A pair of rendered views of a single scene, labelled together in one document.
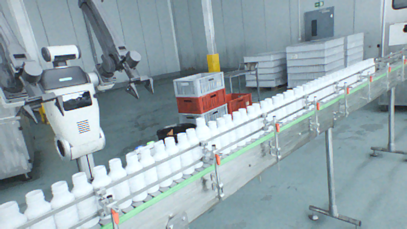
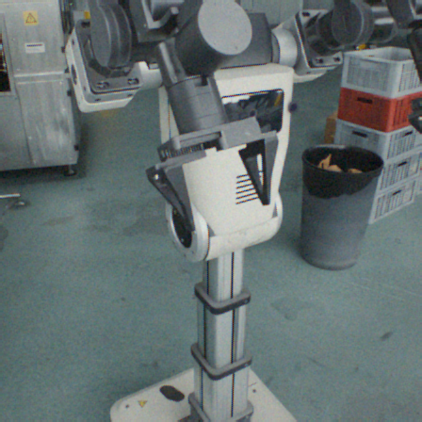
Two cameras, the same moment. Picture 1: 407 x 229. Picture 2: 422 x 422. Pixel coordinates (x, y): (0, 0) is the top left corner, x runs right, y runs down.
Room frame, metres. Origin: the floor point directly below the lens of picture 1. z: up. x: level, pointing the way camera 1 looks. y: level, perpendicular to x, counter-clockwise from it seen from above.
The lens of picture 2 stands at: (0.77, 0.54, 1.52)
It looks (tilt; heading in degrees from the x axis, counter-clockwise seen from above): 28 degrees down; 12
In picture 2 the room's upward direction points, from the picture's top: straight up
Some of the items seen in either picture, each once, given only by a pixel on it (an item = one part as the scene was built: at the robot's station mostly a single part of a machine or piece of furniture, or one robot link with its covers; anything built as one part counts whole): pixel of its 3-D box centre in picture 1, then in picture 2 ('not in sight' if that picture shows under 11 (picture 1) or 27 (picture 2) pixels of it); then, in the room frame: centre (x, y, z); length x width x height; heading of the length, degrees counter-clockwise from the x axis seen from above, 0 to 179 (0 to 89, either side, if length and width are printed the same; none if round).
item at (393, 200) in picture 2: not in sight; (372, 190); (3.94, -0.01, 0.11); 0.61 x 0.41 x 0.22; 140
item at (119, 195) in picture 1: (119, 183); not in sight; (0.94, 0.31, 1.08); 0.06 x 0.06 x 0.17
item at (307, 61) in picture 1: (315, 65); not in sight; (7.78, -3.05, 0.59); 1.24 x 1.03 x 1.17; 136
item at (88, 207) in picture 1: (84, 199); not in sight; (0.85, 0.40, 1.08); 0.06 x 0.06 x 0.17
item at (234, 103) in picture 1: (230, 103); not in sight; (4.50, -0.44, 0.55); 0.61 x 0.41 x 0.22; 137
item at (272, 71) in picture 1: (270, 69); not in sight; (8.85, -2.16, 0.50); 1.23 x 1.05 x 1.00; 132
